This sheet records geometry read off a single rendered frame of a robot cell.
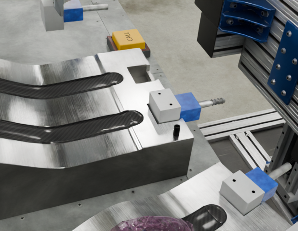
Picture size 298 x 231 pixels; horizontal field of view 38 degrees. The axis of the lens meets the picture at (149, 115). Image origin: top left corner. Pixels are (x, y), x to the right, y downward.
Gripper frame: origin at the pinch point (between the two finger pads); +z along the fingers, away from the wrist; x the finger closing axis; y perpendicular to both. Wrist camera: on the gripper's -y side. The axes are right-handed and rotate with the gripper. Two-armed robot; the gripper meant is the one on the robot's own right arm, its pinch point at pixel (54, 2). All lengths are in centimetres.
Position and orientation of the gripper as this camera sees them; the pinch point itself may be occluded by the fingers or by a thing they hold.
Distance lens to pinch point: 88.3
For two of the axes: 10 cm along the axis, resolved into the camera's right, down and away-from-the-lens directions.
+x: -3.4, -6.4, 6.8
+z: -0.7, 7.4, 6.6
